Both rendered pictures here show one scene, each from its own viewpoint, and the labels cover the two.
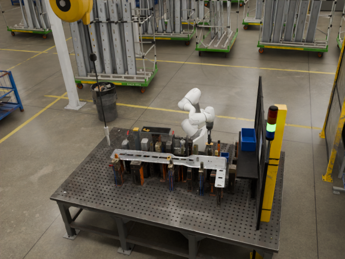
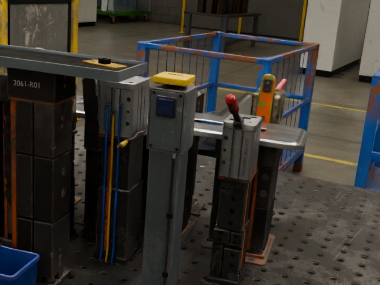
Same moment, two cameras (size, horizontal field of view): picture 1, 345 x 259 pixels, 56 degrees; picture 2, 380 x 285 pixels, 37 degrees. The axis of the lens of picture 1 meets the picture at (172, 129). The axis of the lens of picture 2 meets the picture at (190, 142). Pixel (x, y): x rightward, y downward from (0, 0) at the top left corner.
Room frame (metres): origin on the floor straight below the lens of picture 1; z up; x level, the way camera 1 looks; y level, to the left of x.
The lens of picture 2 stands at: (4.45, 0.53, 1.33)
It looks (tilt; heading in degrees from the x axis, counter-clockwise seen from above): 16 degrees down; 182
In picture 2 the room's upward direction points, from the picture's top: 5 degrees clockwise
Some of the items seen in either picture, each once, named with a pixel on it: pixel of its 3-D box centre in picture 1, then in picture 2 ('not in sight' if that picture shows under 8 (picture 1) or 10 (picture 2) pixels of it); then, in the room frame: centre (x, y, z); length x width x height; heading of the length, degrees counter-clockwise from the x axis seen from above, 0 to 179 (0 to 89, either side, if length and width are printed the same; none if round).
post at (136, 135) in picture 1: (137, 144); (165, 202); (3.46, 0.46, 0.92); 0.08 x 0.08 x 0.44; 77
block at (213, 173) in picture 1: (213, 183); not in sight; (2.72, -0.42, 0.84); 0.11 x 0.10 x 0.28; 167
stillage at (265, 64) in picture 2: not in sight; (230, 113); (0.76, 0.66, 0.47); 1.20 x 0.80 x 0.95; 158
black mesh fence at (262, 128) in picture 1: (256, 164); not in sight; (3.09, -1.01, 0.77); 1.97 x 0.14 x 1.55; 167
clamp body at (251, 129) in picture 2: (127, 153); (234, 201); (3.32, 0.60, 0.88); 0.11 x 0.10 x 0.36; 167
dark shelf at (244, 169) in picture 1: (247, 152); not in sight; (3.02, -0.86, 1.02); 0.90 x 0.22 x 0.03; 167
